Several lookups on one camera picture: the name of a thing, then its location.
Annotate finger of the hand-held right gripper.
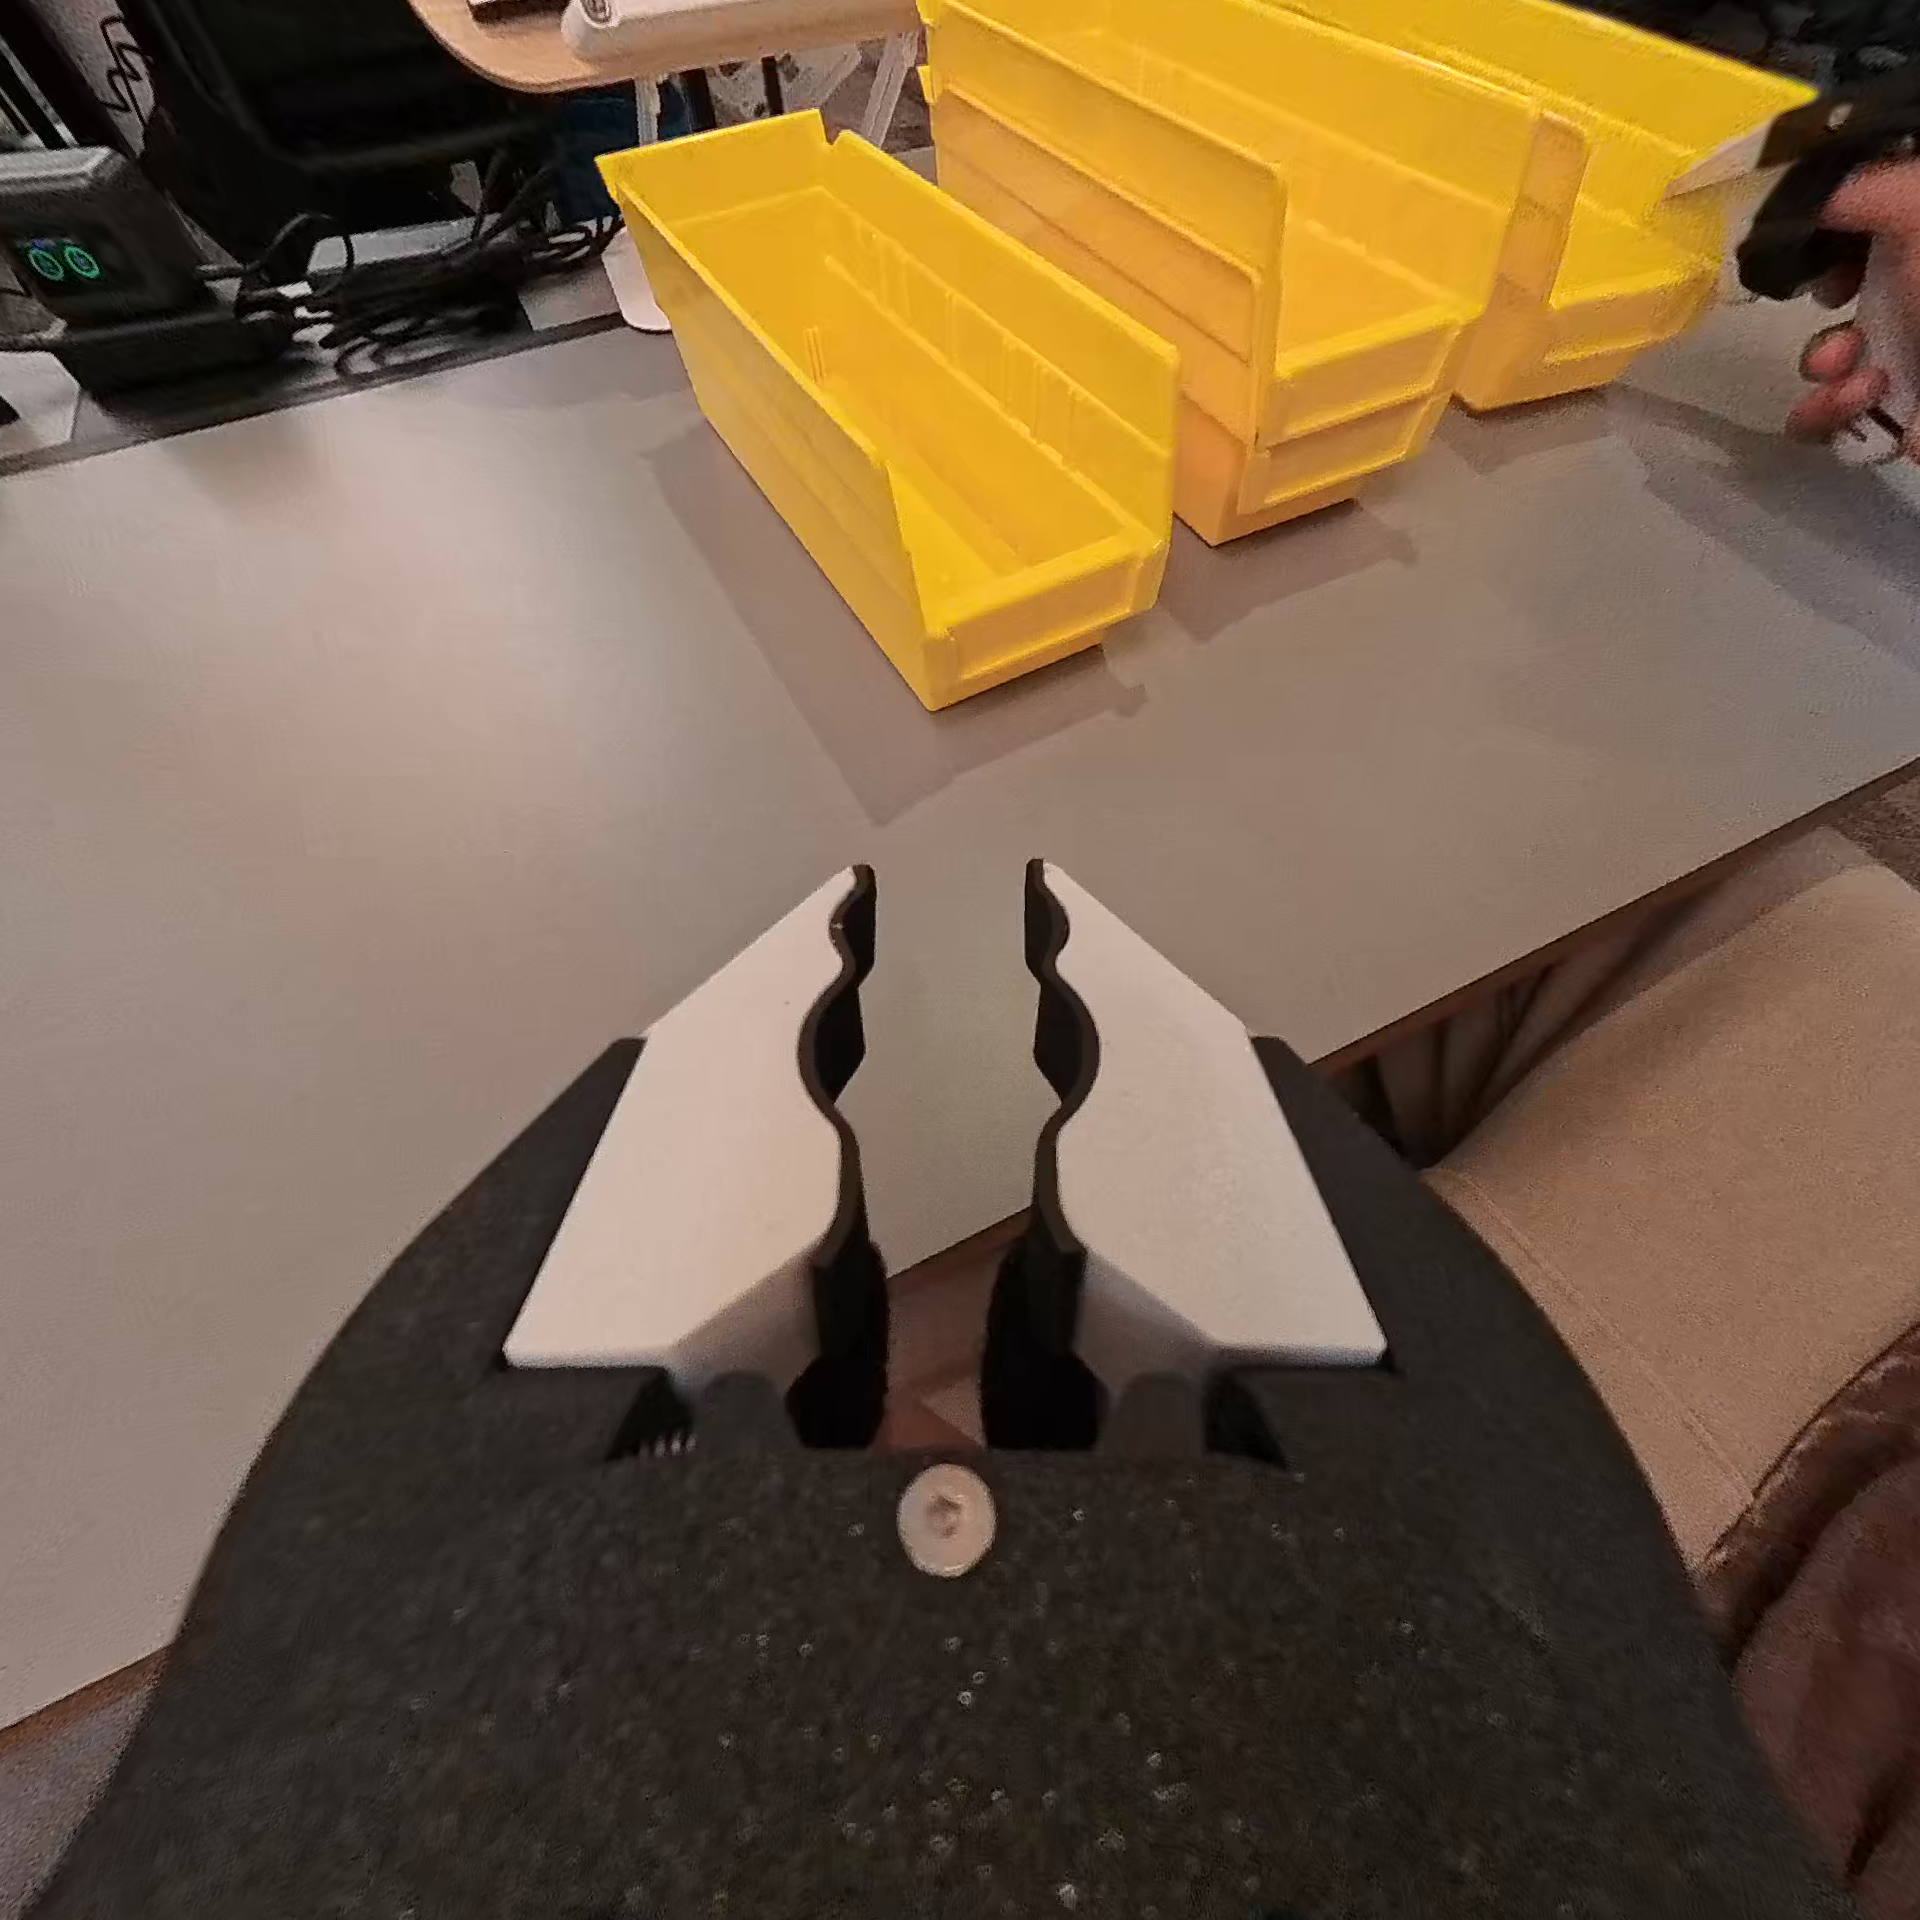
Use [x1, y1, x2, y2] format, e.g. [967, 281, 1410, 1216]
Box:
[1668, 127, 1824, 200]

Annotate black power adapter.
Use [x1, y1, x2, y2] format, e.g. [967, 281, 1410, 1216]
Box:
[52, 306, 294, 396]

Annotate black office chair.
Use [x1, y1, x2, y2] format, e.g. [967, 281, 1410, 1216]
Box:
[135, 0, 602, 197]

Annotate grey desk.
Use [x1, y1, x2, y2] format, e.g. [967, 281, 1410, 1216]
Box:
[0, 254, 1920, 1726]

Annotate person's beige trousers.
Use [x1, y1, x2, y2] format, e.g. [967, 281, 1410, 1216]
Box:
[1426, 861, 1920, 1576]

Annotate black power station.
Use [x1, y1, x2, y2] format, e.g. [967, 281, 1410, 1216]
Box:
[0, 147, 204, 324]

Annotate person's brown trousers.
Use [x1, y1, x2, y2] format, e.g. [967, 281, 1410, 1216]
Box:
[1695, 1320, 1920, 1920]

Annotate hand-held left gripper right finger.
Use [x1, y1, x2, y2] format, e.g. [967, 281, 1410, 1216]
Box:
[1025, 859, 1390, 1404]

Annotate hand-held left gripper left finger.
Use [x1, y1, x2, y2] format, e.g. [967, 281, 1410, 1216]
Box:
[502, 865, 880, 1397]

